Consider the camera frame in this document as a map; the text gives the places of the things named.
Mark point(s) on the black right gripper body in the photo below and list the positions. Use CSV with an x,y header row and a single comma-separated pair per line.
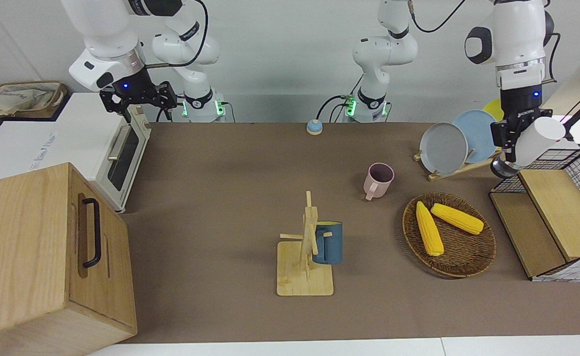
x,y
137,91

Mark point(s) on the light blue plate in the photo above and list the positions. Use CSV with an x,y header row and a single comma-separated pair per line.
x,y
477,133

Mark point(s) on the brown table mat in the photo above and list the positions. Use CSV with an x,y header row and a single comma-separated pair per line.
x,y
221,173

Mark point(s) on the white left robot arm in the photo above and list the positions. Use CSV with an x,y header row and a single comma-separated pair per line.
x,y
517,34

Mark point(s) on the grey plate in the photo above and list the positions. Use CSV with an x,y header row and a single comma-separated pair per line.
x,y
443,148

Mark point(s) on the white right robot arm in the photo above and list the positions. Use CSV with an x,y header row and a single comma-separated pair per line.
x,y
107,39

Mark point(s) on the wooden mug tree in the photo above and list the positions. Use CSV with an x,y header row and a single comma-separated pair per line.
x,y
295,277

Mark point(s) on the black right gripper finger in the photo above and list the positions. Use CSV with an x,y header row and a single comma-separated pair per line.
x,y
114,108
172,102

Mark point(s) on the blue call bell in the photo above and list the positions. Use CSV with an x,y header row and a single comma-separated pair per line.
x,y
314,128

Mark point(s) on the yellow plate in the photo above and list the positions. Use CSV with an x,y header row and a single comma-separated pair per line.
x,y
492,111

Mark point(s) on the dark blue mug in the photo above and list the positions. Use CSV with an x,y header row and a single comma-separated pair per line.
x,y
332,244

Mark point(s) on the brown wicker basket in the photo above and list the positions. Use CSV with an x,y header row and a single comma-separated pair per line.
x,y
468,252

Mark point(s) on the wooden cabinet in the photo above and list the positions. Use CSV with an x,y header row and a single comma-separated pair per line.
x,y
23,247

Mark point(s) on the wooden plate rack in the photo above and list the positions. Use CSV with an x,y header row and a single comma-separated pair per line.
x,y
434,176

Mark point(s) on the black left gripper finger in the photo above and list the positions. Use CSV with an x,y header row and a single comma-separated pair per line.
x,y
505,136

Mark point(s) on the white toaster oven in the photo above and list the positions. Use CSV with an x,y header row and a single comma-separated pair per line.
x,y
72,138

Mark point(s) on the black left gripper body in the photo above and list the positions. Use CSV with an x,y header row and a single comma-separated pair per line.
x,y
519,104

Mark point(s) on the yellow corn cob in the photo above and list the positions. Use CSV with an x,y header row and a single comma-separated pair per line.
x,y
458,218
429,230

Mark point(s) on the pink mug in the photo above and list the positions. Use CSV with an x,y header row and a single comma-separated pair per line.
x,y
376,188

